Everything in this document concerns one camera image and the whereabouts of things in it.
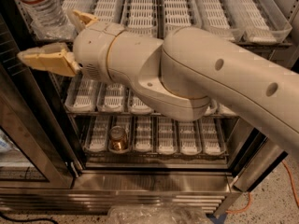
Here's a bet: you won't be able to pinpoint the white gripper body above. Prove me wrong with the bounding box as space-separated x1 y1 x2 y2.
73 21 124 82

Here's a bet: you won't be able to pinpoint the glass fridge door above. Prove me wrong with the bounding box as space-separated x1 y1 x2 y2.
0 14 74 189

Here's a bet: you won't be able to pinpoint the clear plastic water bottle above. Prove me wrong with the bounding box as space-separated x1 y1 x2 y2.
20 0 67 28

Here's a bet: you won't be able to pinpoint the gold drink can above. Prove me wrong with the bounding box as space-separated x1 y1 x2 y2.
108 126 128 153

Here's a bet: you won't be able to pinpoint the clear plastic bag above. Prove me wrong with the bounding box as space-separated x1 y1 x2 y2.
107 205 213 224

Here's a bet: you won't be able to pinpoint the stainless steel fridge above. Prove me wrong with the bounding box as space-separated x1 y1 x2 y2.
0 0 298 216

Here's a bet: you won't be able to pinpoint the orange power cable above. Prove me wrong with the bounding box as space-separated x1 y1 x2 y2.
225 160 299 215

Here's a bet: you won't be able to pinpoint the black cable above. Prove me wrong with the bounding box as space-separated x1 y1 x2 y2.
0 213 60 224

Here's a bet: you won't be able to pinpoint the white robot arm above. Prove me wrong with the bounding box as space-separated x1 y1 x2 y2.
18 11 299 158

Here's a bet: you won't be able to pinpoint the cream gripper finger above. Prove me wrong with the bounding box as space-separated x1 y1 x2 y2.
67 9 98 32
17 43 80 77

